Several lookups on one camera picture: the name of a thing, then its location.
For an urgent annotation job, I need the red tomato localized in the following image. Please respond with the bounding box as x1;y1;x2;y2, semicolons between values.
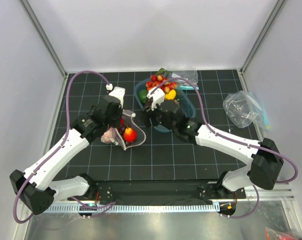
124;127;137;143

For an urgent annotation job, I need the clear dotted zip bag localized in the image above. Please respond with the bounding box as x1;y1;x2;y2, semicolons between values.
101;110;146;151

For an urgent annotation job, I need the dark red grape bunch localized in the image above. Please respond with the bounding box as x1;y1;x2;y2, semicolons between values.
117;124;127;146

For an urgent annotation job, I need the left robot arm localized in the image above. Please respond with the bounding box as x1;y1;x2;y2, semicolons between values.
10;93;124;215

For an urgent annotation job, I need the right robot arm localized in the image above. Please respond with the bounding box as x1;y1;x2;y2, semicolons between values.
142;100;284;198

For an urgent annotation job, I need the flat zip bag blue zipper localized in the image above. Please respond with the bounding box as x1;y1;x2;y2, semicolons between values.
170;68;199;90

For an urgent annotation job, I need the crumpled clear zip bag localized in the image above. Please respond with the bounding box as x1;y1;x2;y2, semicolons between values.
222;90;270;130

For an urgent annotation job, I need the yellow lemon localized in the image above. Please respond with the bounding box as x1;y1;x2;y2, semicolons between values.
164;89;176;101

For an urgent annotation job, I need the green lime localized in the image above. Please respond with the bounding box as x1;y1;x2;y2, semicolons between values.
138;89;148;103

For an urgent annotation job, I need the blue plastic basket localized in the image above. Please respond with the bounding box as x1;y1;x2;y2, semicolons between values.
134;78;196;133

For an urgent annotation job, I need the red cherry bunch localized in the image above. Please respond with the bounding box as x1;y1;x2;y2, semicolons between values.
145;75;178;93

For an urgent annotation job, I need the red packaged item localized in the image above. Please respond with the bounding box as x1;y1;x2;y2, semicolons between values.
264;227;302;240

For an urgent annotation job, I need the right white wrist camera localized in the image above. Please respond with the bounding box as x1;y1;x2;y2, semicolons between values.
146;87;165;111

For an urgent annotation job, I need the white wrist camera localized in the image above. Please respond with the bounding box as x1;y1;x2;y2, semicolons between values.
106;84;126;108
146;87;165;111

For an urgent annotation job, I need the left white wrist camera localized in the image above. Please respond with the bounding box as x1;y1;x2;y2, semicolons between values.
106;84;126;108

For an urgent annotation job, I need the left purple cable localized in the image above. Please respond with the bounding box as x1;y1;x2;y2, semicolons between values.
13;70;116;224

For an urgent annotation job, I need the purple cable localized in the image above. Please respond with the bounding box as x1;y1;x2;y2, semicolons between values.
13;70;116;224
153;77;299;218

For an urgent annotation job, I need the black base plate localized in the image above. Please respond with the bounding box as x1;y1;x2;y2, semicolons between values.
75;179;246;206

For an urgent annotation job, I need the perforated metal rail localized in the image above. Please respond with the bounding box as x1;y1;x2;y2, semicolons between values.
44;202;220;214

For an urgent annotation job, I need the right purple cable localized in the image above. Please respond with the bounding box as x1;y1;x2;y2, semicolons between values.
153;77;299;218

